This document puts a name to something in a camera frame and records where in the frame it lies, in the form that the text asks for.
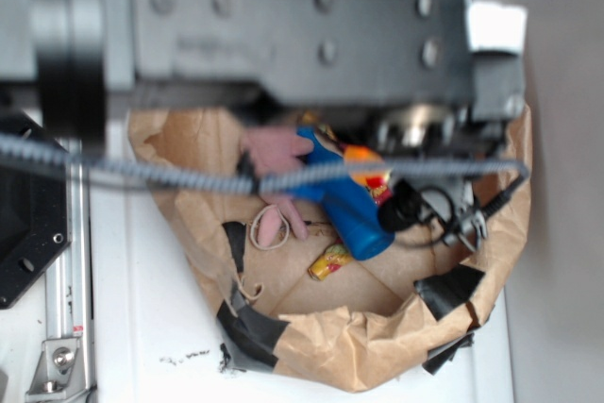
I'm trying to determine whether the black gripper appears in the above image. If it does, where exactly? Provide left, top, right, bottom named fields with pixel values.
left=362, top=51, right=527, bottom=252

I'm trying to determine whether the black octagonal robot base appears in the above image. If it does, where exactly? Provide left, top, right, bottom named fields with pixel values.
left=1, top=152, right=70, bottom=310

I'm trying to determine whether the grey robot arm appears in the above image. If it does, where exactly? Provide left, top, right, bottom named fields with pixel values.
left=1, top=0, right=529, bottom=217

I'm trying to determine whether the blue plastic bottle toy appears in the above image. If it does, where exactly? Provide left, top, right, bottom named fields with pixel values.
left=288, top=126, right=395, bottom=261

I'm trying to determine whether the brown paper bag bin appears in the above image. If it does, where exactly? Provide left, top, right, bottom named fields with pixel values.
left=126, top=100, right=533, bottom=394

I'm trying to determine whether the white tape tag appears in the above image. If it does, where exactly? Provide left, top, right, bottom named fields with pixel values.
left=466, top=1, right=529, bottom=56

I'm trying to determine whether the pink plush toy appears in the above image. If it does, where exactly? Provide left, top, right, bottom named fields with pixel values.
left=240, top=126, right=314, bottom=250

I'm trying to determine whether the white tray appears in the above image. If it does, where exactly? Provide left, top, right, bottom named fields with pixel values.
left=90, top=186, right=513, bottom=402

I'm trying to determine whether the multicolour twisted rope toy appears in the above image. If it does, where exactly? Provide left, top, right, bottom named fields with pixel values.
left=296, top=113, right=392, bottom=281

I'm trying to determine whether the aluminium rail with bracket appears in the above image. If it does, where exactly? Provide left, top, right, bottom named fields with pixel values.
left=25, top=163, right=96, bottom=402

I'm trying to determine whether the grey coiled cable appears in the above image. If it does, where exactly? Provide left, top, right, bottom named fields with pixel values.
left=0, top=132, right=529, bottom=196

